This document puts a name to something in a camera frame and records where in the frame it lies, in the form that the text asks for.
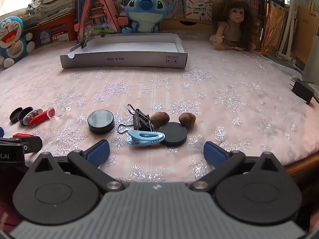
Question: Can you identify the small black binder clip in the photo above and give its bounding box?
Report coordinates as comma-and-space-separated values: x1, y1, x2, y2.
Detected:
78, 36, 90, 49

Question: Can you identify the thick black round puck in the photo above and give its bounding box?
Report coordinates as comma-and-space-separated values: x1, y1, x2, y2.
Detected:
87, 110, 115, 134

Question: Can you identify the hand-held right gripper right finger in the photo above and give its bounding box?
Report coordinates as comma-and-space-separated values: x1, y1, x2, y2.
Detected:
191, 141, 296, 193

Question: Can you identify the white printed carton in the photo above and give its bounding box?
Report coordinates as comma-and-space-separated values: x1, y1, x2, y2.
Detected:
184, 0, 214, 22

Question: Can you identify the pink triangular miniature house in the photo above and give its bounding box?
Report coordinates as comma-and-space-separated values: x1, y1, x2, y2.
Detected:
74, 0, 128, 40

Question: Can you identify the red plastic basket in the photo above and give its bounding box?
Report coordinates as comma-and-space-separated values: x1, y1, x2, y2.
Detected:
32, 14, 78, 47

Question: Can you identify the row of colourful picture books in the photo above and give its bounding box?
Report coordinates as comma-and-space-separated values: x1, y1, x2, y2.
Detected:
259, 0, 293, 56

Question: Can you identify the clear plastic dome cap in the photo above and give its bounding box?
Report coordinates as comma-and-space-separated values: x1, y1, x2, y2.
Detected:
47, 105, 68, 123

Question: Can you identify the white cardboard box tray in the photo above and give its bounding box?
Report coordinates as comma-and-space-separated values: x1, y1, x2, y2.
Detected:
60, 33, 188, 69

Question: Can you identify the black power adapter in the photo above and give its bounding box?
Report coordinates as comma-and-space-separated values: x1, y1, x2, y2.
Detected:
290, 78, 315, 105

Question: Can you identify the large black binder clip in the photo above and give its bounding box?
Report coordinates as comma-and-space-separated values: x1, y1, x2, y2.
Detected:
117, 104, 153, 133

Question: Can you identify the blue robot cat plush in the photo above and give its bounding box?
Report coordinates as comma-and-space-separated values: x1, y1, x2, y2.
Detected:
0, 16, 36, 68

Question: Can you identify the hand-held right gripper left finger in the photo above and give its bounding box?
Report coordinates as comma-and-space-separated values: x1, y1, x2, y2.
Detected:
25, 139, 125, 193

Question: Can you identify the brown cardboard box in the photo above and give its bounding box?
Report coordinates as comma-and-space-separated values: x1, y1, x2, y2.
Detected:
295, 1, 319, 66

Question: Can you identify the brown nut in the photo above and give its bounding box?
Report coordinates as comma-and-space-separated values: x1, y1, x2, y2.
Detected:
178, 113, 196, 129
150, 112, 170, 128

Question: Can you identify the black disc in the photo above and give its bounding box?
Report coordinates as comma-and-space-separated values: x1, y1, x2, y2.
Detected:
158, 122, 188, 147

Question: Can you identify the brown-haired doll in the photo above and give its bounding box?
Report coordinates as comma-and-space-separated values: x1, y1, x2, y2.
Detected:
209, 0, 263, 56

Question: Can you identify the wooden drawer box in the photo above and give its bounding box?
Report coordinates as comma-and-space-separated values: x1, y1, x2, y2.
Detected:
159, 17, 215, 33

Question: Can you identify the pink snowflake tablecloth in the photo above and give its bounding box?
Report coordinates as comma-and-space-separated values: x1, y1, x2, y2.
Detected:
0, 28, 319, 180

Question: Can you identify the blue alien plush toy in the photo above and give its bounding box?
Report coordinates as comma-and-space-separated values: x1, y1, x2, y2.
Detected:
119, 0, 179, 33

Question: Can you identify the light blue hair clip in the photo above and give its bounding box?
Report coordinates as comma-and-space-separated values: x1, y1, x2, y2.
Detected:
126, 129, 165, 146

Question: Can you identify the white pipe rack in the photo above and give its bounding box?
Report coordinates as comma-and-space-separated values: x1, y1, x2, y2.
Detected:
275, 0, 303, 64

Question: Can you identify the stack of books and papers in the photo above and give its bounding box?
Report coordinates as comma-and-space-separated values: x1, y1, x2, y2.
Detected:
26, 0, 78, 26

